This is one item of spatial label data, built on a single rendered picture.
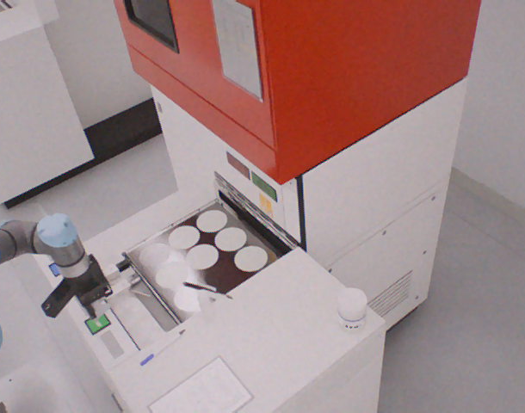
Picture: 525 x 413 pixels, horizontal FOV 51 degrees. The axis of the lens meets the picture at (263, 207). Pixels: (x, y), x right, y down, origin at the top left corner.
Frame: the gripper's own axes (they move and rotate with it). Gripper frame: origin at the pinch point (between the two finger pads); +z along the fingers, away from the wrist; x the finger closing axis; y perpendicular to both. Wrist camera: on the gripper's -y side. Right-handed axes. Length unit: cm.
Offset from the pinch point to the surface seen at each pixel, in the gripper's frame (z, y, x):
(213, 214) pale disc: 9, 50, 19
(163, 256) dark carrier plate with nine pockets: 8.6, 27.7, 14.3
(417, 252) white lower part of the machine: 49, 116, -15
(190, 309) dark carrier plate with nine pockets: 8.6, 23.7, -8.3
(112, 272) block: 7.7, 12.5, 18.6
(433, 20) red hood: -49, 107, -15
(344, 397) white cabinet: 24, 44, -50
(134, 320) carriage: 10.5, 9.8, 0.5
